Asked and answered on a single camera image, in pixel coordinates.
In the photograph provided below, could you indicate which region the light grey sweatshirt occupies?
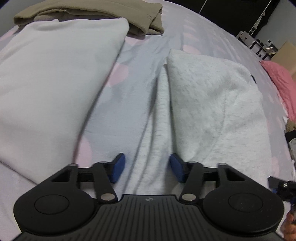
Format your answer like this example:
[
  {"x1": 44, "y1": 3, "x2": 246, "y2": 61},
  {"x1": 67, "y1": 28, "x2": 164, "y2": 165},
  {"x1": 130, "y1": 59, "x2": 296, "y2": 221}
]
[{"x1": 121, "y1": 49, "x2": 272, "y2": 195}]

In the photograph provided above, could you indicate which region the person's right hand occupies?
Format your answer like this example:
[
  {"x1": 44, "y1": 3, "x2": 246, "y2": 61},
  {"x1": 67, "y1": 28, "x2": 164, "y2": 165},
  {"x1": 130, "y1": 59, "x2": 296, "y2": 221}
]
[{"x1": 280, "y1": 211, "x2": 296, "y2": 241}]

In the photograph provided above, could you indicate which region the polka dot bed sheet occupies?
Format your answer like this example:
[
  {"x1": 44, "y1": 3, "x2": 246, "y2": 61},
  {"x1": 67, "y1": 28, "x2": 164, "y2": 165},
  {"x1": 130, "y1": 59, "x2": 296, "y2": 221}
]
[{"x1": 0, "y1": 0, "x2": 296, "y2": 232}]

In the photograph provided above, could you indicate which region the patterned dark garment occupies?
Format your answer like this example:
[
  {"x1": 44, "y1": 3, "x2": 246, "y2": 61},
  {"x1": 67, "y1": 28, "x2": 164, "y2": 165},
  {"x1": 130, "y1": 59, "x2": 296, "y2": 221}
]
[{"x1": 285, "y1": 118, "x2": 295, "y2": 160}]

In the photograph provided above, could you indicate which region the pink pillow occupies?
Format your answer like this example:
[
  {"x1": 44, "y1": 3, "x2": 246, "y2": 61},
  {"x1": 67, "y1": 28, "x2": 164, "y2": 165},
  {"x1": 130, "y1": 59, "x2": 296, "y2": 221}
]
[{"x1": 260, "y1": 60, "x2": 295, "y2": 121}]

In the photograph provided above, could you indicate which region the white garment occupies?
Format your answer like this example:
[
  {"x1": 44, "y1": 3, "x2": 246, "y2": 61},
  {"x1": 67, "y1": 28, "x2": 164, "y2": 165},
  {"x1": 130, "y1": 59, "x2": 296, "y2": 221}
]
[{"x1": 1, "y1": 18, "x2": 129, "y2": 183}]

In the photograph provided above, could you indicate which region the white bedside table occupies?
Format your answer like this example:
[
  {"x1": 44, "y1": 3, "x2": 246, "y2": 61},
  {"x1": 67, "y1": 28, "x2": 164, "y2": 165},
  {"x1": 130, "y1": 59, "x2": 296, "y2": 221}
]
[{"x1": 236, "y1": 30, "x2": 280, "y2": 61}]

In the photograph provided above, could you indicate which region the beige padded headboard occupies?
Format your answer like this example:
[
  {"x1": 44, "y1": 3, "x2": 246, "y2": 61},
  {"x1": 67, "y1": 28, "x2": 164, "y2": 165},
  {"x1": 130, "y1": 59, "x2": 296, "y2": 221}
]
[{"x1": 271, "y1": 41, "x2": 296, "y2": 81}]

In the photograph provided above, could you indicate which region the beige folded garment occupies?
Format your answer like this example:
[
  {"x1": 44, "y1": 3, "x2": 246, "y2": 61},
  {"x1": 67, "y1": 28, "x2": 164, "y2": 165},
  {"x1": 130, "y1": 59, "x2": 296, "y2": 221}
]
[{"x1": 14, "y1": 0, "x2": 165, "y2": 36}]

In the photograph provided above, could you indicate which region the black sliding wardrobe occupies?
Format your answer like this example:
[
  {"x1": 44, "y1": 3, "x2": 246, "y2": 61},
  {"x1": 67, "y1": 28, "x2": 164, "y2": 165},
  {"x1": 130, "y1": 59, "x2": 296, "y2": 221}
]
[{"x1": 172, "y1": 0, "x2": 280, "y2": 36}]

